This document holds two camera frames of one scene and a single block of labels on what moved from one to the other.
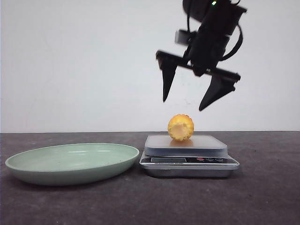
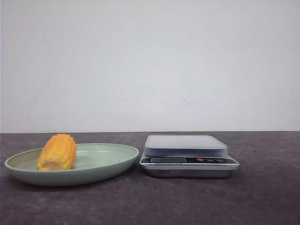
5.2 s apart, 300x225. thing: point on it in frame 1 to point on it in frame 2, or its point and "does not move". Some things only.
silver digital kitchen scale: x=199 y=156 does not move
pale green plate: x=71 y=164 does not move
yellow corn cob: x=181 y=127 to x=58 y=153
